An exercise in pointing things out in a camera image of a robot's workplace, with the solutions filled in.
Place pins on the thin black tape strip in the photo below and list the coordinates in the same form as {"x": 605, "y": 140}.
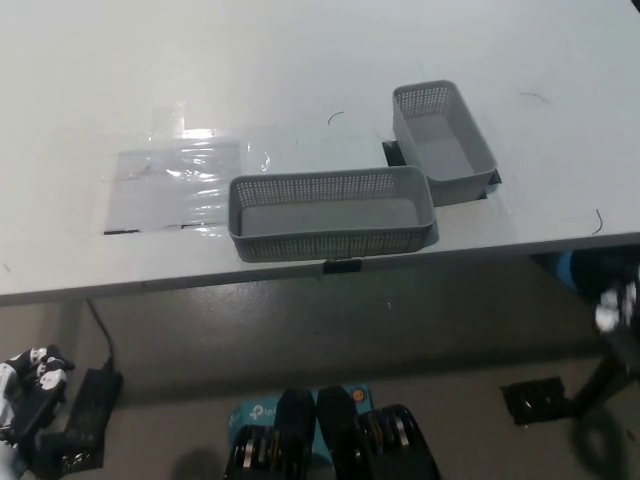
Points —
{"x": 120, "y": 232}

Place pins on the small black tape strip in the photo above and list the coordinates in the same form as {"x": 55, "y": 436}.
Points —
{"x": 342, "y": 266}

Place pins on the black floor plate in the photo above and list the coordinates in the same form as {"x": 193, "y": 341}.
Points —
{"x": 535, "y": 400}

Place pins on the clear plastic taped sheet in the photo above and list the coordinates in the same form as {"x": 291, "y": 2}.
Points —
{"x": 175, "y": 185}

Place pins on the long grey perforated basket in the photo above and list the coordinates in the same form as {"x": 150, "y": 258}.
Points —
{"x": 325, "y": 245}

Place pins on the blue cylinder under table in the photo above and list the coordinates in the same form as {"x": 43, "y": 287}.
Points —
{"x": 566, "y": 270}

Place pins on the short grey perforated basket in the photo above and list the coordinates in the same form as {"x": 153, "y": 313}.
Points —
{"x": 440, "y": 145}

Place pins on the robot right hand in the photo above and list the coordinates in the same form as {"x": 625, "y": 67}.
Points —
{"x": 611, "y": 312}

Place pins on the black table leg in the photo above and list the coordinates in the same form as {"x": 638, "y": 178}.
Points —
{"x": 592, "y": 392}

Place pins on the teal router box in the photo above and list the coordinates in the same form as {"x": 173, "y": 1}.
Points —
{"x": 250, "y": 412}

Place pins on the large black tape patch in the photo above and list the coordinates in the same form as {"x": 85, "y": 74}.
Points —
{"x": 395, "y": 155}

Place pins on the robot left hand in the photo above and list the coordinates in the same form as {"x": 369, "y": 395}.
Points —
{"x": 37, "y": 395}

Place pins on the black power adapter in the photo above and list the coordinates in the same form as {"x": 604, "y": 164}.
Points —
{"x": 92, "y": 400}

